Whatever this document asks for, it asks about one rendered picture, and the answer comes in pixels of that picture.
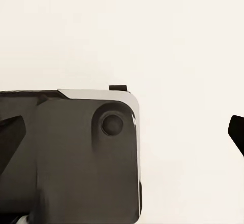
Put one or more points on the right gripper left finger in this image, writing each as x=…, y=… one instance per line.
x=12, y=132

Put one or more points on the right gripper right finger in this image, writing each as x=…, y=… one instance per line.
x=236, y=131

